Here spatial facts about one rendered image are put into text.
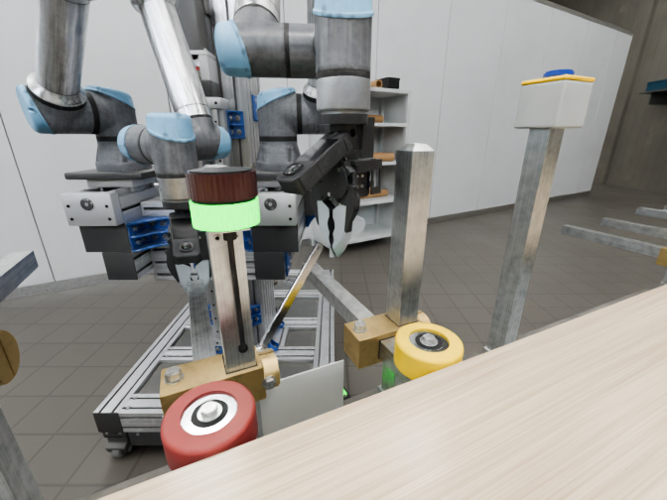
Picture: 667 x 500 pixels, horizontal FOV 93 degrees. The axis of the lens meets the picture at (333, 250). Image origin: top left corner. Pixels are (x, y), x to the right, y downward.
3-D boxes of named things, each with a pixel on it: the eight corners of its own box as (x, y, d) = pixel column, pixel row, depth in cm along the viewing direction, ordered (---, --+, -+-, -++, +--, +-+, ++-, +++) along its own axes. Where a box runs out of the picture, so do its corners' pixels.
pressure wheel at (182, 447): (180, 474, 34) (160, 390, 30) (255, 445, 37) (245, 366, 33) (181, 560, 27) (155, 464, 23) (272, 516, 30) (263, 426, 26)
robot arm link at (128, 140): (171, 161, 74) (198, 164, 68) (117, 164, 65) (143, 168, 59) (165, 124, 71) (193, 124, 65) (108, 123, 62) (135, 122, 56)
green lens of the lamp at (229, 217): (191, 218, 31) (188, 195, 30) (253, 212, 33) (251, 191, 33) (194, 234, 26) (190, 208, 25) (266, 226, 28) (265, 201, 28)
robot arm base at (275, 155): (261, 167, 109) (259, 136, 105) (305, 167, 109) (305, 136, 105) (250, 171, 95) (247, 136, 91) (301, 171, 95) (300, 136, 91)
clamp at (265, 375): (168, 401, 41) (160, 368, 39) (271, 369, 46) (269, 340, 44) (167, 436, 36) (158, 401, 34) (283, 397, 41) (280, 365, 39)
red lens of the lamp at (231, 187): (187, 192, 30) (184, 169, 29) (250, 188, 33) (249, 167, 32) (189, 204, 25) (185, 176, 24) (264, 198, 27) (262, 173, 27)
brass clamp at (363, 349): (341, 348, 51) (341, 320, 49) (409, 327, 56) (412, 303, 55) (360, 372, 46) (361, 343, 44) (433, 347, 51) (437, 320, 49)
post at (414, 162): (379, 418, 58) (396, 143, 42) (394, 411, 60) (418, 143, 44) (390, 433, 55) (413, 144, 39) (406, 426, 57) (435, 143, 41)
